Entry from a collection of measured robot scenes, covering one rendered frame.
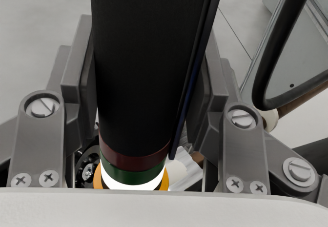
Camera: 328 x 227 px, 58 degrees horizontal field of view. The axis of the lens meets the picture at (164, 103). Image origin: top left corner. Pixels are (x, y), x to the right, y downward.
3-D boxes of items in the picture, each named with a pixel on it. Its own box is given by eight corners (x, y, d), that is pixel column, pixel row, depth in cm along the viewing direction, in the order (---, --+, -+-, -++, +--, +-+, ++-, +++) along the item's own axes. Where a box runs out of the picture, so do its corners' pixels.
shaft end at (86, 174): (93, 160, 36) (90, 158, 35) (94, 173, 34) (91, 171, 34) (83, 171, 36) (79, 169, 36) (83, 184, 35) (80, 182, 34)
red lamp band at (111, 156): (144, 104, 16) (146, 88, 15) (183, 150, 14) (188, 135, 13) (86, 131, 14) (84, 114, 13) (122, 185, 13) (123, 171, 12)
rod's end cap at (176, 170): (172, 167, 23) (175, 153, 21) (188, 187, 22) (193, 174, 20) (150, 180, 22) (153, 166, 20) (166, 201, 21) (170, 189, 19)
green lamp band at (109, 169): (142, 119, 17) (144, 105, 16) (178, 164, 15) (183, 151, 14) (88, 146, 15) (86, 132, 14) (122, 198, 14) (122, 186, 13)
